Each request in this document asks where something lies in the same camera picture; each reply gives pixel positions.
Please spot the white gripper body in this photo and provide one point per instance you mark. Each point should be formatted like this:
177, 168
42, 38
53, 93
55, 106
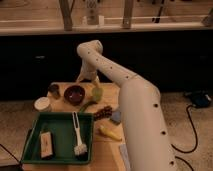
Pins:
88, 72

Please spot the green pepper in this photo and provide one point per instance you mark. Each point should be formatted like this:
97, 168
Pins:
86, 105

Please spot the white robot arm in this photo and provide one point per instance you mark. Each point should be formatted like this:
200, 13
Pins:
145, 131

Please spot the purple bowl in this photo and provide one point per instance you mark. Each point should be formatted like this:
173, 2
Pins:
74, 95

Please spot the light green cup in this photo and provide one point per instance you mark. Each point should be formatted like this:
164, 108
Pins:
97, 93

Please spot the dark metal can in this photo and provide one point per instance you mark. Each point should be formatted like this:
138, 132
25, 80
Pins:
53, 89

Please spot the dark grape bunch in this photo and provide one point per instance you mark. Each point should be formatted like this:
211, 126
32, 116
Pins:
103, 113

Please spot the blue gray cloth piece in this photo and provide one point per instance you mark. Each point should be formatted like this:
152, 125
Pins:
116, 117

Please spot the green plastic tray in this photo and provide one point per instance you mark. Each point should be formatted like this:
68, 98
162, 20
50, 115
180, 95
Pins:
60, 125

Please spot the yellow banana toy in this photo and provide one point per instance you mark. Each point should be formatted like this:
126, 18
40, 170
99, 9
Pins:
109, 133

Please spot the wooden block sponge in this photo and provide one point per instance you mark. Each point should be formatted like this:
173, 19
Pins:
46, 145

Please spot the white dish brush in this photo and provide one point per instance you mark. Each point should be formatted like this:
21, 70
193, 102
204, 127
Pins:
81, 148

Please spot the blue black device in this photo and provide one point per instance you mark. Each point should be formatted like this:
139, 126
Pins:
200, 99

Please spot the wooden shelf frame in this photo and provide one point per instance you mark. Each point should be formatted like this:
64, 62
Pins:
31, 17

